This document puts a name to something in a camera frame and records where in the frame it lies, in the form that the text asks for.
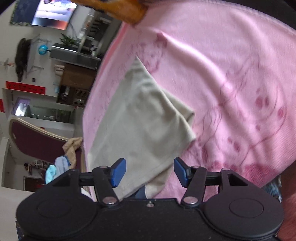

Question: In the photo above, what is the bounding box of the light turquoise garment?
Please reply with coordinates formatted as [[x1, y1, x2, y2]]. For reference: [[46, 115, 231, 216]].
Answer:
[[45, 165, 57, 184]]

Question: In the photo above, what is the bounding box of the potted green plant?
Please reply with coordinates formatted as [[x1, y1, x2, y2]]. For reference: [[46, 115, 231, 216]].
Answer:
[[60, 33, 80, 46]]

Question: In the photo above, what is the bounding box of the beige shirt with navy trim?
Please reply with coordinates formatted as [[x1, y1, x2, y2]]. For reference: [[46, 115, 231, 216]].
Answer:
[[87, 56, 197, 200]]

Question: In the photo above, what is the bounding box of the pink printed blanket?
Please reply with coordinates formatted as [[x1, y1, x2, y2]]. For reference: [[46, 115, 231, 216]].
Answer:
[[82, 0, 296, 202]]

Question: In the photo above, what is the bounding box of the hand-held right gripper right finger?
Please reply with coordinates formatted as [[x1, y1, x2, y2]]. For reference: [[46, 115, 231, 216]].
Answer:
[[174, 158, 248, 207]]

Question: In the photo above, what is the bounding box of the black wall hanging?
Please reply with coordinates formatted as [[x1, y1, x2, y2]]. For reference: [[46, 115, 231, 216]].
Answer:
[[14, 38, 32, 82]]

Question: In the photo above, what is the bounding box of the tan garment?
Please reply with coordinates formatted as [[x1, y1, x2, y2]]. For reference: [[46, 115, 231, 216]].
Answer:
[[62, 137, 83, 169]]

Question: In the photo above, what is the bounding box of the dark blue wall poster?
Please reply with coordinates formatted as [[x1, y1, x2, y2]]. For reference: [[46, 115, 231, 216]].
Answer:
[[9, 0, 40, 26]]

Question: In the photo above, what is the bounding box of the maroon chair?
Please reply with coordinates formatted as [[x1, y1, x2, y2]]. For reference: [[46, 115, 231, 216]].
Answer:
[[9, 118, 86, 179]]

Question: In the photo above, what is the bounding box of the long red banner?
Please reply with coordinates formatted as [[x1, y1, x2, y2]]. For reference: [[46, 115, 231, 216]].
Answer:
[[6, 81, 46, 95]]

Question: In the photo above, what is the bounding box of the person's red clothing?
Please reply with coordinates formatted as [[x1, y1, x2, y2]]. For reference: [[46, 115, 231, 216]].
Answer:
[[276, 192, 296, 241]]

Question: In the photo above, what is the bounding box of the glass fish tank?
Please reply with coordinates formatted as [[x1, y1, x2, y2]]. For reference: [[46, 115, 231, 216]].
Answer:
[[10, 97, 75, 121]]

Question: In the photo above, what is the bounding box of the brown wooden cabinet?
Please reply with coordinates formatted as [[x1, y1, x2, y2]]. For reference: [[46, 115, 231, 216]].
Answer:
[[57, 63, 97, 107]]

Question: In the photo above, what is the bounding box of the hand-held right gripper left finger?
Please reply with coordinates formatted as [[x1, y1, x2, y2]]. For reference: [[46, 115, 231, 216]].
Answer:
[[52, 158, 127, 207]]

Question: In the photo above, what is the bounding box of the orange juice bottle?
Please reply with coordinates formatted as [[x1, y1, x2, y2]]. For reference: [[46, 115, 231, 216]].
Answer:
[[70, 0, 148, 25]]

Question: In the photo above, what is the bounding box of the pale blue garment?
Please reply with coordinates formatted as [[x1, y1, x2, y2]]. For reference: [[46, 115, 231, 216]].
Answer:
[[54, 156, 71, 175]]

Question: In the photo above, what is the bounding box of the television screen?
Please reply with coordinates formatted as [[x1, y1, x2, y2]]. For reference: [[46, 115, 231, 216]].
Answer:
[[31, 0, 78, 30]]

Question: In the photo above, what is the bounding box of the tall grey speaker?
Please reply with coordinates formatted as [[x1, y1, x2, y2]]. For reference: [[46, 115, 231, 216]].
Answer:
[[50, 43, 102, 69]]

